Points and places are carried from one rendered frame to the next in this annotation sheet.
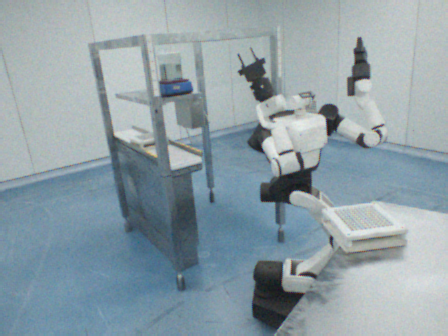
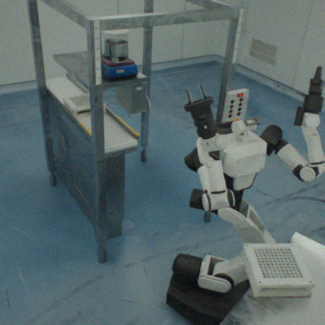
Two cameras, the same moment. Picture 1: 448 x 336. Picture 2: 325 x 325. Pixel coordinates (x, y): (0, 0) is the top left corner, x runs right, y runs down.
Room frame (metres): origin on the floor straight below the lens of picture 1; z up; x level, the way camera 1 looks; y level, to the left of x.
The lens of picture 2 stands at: (-0.01, 0.00, 2.21)
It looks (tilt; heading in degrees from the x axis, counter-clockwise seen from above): 32 degrees down; 359
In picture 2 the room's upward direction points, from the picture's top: 4 degrees clockwise
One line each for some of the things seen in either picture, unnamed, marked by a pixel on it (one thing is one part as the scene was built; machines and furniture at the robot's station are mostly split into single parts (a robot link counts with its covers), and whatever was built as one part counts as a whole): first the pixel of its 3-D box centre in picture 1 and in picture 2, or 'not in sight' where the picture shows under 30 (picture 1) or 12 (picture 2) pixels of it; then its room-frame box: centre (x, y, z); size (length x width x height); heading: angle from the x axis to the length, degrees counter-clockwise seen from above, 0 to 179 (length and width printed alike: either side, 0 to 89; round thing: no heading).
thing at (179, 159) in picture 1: (146, 146); (80, 109); (2.84, 0.62, 0.89); 1.35 x 0.25 x 0.05; 33
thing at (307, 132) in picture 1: (292, 140); (230, 157); (1.84, -0.38, 1.13); 0.34 x 0.30 x 0.36; 120
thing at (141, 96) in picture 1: (156, 95); (97, 68); (2.51, 0.43, 1.33); 0.62 x 0.38 x 0.04; 33
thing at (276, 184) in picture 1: (285, 187); (216, 198); (1.82, -0.33, 0.86); 0.28 x 0.13 x 0.18; 75
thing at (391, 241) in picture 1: (361, 230); (274, 272); (1.27, -0.54, 0.88); 0.24 x 0.24 x 0.02; 5
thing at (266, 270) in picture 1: (305, 288); (219, 284); (1.80, -0.44, 0.19); 0.64 x 0.52 x 0.33; 75
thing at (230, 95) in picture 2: not in sight; (235, 108); (2.64, -0.52, 1.05); 0.17 x 0.06 x 0.26; 123
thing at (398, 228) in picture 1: (362, 220); (277, 264); (1.27, -0.54, 0.93); 0.25 x 0.24 x 0.02; 95
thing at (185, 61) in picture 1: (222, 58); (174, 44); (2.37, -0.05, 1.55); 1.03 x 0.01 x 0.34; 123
